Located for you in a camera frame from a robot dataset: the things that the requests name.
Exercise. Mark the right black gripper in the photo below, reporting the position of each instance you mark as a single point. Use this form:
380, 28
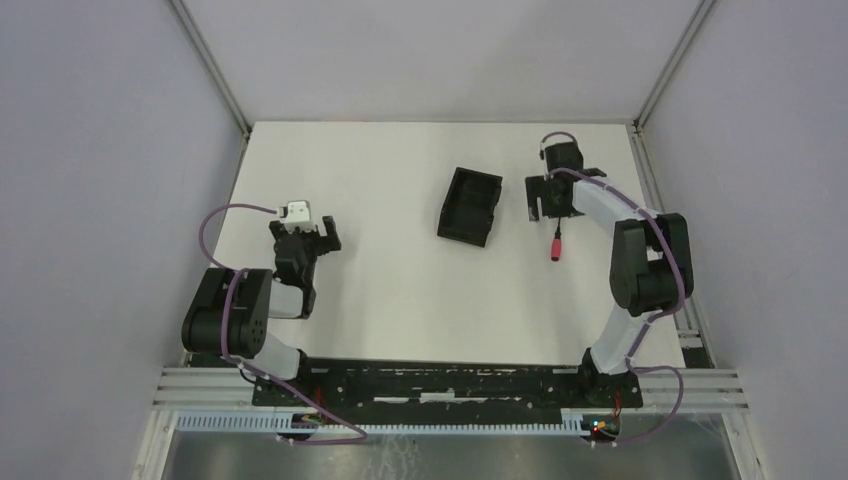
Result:
538, 187

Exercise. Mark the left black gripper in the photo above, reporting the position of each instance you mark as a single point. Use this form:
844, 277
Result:
329, 243

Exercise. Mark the red handled screwdriver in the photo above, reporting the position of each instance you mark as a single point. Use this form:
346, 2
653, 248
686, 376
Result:
556, 245

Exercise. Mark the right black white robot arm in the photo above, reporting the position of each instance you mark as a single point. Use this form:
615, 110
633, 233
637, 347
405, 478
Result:
650, 273

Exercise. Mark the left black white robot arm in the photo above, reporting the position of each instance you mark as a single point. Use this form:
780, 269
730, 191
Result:
229, 314

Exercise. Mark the black plastic bin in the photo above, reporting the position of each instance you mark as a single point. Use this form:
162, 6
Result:
468, 211

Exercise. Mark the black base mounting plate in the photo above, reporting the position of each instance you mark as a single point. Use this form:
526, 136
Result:
388, 392

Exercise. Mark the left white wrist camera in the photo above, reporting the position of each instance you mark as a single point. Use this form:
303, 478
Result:
297, 211

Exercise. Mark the white slotted cable duct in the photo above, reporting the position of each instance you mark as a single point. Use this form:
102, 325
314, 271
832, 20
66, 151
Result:
295, 424

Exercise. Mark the left aluminium frame rail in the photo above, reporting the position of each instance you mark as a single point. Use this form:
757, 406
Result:
196, 40

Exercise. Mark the front aluminium extrusion rail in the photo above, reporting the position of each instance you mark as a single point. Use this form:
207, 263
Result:
706, 391

